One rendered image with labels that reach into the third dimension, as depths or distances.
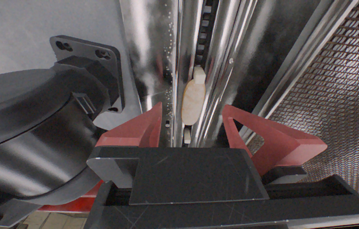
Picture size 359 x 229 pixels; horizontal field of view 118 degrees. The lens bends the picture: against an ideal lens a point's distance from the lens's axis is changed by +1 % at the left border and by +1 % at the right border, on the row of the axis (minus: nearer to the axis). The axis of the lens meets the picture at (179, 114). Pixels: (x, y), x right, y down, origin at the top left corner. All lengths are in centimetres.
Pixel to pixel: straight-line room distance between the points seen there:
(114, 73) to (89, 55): 4
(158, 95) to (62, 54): 15
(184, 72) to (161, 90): 4
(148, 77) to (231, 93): 16
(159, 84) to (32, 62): 22
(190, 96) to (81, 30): 18
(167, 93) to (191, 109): 5
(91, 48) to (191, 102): 16
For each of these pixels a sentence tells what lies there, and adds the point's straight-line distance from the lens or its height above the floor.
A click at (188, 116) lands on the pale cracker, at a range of 20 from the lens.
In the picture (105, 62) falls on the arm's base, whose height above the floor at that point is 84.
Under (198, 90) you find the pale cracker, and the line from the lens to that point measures 18.
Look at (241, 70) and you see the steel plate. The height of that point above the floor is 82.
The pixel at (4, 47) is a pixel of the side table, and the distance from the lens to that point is 32.
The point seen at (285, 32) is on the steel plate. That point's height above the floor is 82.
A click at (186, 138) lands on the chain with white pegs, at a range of 24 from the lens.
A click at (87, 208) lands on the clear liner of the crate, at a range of 81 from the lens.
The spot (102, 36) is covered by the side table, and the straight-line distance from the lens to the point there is 22.
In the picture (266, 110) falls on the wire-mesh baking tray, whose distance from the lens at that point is 19.
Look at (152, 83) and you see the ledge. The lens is 17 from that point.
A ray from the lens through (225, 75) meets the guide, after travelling 17.
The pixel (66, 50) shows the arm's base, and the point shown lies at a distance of 24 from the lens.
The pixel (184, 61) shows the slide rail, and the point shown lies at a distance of 17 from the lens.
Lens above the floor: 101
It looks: 49 degrees down
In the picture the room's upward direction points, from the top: 179 degrees clockwise
